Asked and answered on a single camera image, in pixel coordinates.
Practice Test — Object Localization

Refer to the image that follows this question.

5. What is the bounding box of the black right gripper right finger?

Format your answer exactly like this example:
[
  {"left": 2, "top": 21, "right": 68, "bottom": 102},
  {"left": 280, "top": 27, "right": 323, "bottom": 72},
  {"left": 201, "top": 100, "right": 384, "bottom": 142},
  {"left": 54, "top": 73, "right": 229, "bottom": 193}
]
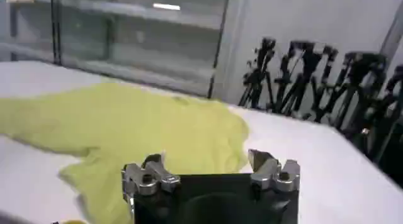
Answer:
[{"left": 247, "top": 148, "right": 301, "bottom": 193}]

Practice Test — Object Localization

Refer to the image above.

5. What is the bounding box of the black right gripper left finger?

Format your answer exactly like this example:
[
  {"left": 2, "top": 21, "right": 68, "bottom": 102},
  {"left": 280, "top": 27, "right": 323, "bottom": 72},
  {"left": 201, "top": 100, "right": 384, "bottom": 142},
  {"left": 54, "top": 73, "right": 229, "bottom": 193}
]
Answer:
[{"left": 121, "top": 153, "right": 182, "bottom": 203}]

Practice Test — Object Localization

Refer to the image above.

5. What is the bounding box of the yellow-green shirt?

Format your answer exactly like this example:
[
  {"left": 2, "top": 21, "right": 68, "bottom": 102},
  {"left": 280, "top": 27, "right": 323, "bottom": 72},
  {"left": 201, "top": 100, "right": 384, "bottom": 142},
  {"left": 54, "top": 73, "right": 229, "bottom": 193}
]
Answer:
[{"left": 0, "top": 81, "right": 251, "bottom": 224}]

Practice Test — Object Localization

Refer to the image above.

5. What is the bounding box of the glass-fronted shelf cabinet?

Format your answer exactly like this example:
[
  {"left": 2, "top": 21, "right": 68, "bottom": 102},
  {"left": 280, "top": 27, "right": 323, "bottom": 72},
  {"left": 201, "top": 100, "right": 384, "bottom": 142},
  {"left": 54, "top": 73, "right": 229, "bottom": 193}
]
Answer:
[{"left": 0, "top": 0, "right": 232, "bottom": 99}]

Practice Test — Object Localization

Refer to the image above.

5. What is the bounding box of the black camera tripod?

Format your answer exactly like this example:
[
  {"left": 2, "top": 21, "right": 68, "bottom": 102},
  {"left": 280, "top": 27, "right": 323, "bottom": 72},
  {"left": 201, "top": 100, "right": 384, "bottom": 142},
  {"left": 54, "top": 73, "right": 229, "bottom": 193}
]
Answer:
[
  {"left": 238, "top": 37, "right": 277, "bottom": 111},
  {"left": 358, "top": 65, "right": 403, "bottom": 169},
  {"left": 274, "top": 40, "right": 339, "bottom": 121},
  {"left": 327, "top": 50, "right": 389, "bottom": 132}
]

